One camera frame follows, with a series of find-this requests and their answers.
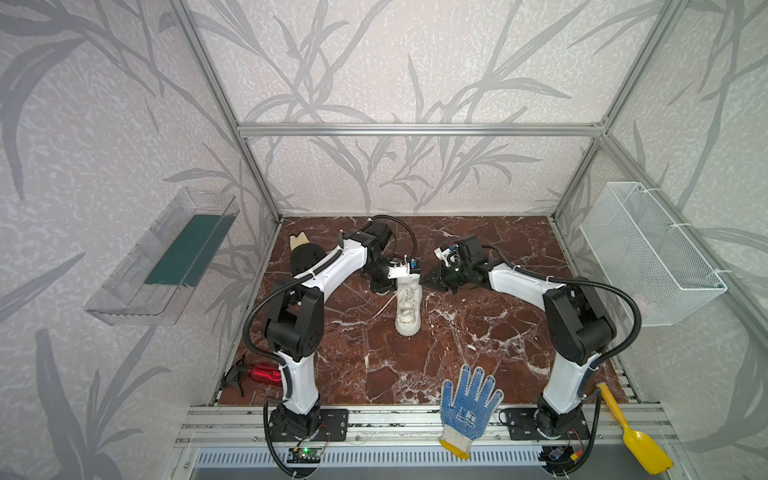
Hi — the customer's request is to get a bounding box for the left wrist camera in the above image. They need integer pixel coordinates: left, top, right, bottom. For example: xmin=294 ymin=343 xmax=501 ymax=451
xmin=387 ymin=259 xmax=421 ymax=280

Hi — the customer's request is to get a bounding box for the clear plastic wall tray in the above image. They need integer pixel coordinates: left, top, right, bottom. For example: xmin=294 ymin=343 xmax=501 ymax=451
xmin=85 ymin=187 xmax=240 ymax=326

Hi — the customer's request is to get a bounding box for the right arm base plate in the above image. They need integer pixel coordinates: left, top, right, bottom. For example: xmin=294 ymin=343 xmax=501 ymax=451
xmin=499 ymin=406 xmax=591 ymax=441

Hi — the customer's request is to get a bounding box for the white wire mesh basket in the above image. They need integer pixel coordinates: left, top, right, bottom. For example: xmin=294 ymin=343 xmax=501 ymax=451
xmin=580 ymin=182 xmax=728 ymax=327

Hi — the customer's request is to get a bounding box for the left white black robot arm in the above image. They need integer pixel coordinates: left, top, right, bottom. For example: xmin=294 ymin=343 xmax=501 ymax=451
xmin=243 ymin=215 xmax=396 ymax=429

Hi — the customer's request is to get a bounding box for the yellow plastic scoop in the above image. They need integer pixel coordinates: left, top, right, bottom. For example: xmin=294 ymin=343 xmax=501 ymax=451
xmin=596 ymin=383 xmax=674 ymax=475

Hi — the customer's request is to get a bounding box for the left green circuit board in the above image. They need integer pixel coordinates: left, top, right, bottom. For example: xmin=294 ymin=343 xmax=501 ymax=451
xmin=287 ymin=447 xmax=323 ymax=464

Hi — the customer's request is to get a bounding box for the pink item in basket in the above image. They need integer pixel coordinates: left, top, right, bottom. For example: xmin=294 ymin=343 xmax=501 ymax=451
xmin=622 ymin=295 xmax=649 ymax=317

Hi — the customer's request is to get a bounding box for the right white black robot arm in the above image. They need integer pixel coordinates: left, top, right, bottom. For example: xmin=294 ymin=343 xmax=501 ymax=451
xmin=424 ymin=236 xmax=642 ymax=426

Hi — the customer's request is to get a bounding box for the blue dotted work glove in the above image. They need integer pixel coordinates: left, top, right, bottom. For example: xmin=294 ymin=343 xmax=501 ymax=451
xmin=439 ymin=364 xmax=504 ymax=460

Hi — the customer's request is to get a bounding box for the white knit sneaker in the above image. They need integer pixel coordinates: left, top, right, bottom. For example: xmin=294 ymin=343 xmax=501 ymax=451
xmin=388 ymin=273 xmax=423 ymax=337

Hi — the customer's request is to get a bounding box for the right circuit board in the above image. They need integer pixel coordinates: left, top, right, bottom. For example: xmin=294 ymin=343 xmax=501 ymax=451
xmin=540 ymin=446 xmax=574 ymax=465

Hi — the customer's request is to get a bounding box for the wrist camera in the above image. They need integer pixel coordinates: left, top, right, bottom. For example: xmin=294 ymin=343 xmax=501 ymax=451
xmin=434 ymin=245 xmax=461 ymax=266
xmin=387 ymin=259 xmax=421 ymax=280

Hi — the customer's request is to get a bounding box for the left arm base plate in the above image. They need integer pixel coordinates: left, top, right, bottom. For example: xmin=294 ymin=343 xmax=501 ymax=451
xmin=265 ymin=408 xmax=349 ymax=442

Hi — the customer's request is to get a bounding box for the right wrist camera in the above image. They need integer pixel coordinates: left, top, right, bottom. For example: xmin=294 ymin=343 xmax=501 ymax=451
xmin=434 ymin=245 xmax=461 ymax=266

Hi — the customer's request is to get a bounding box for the black work glove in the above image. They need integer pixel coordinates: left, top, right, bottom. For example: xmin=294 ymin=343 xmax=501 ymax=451
xmin=289 ymin=232 xmax=326 ymax=277

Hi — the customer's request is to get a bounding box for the red black spray bottle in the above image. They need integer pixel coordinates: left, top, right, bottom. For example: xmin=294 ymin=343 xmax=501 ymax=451
xmin=220 ymin=356 xmax=282 ymax=397

